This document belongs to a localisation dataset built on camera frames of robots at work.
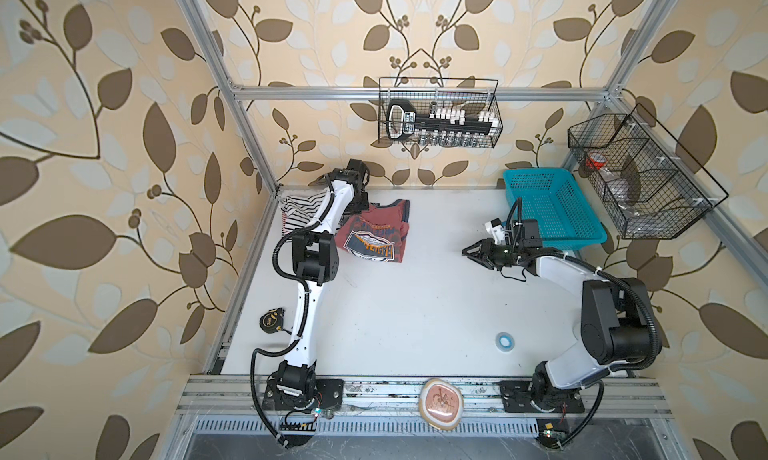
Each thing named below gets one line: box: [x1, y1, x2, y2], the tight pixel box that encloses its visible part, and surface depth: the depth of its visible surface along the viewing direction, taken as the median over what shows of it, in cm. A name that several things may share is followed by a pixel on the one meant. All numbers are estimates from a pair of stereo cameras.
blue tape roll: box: [495, 332, 515, 353], surface depth 85 cm
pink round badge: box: [419, 378, 465, 431], surface depth 72 cm
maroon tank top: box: [335, 199, 410, 263], surface depth 102 cm
